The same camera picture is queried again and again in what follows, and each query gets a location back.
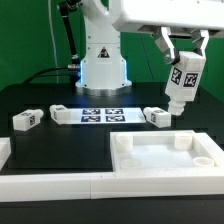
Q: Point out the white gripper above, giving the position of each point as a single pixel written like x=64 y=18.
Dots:
x=147 y=15

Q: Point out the white square tabletop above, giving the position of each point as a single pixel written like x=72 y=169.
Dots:
x=155 y=150

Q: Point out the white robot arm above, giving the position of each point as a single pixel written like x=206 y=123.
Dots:
x=103 y=69

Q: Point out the white right fence bar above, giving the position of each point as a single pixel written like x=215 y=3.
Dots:
x=206 y=147

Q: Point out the white fence bar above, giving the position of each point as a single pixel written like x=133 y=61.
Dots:
x=206 y=147
x=202 y=181
x=5 y=151

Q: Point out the white sheet with fiducial markers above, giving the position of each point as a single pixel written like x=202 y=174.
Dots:
x=105 y=116

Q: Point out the white front fence bar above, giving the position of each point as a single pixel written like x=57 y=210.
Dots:
x=202 y=181

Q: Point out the white left fence bar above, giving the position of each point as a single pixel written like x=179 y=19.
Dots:
x=5 y=151

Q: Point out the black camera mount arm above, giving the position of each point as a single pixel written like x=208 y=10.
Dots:
x=65 y=8

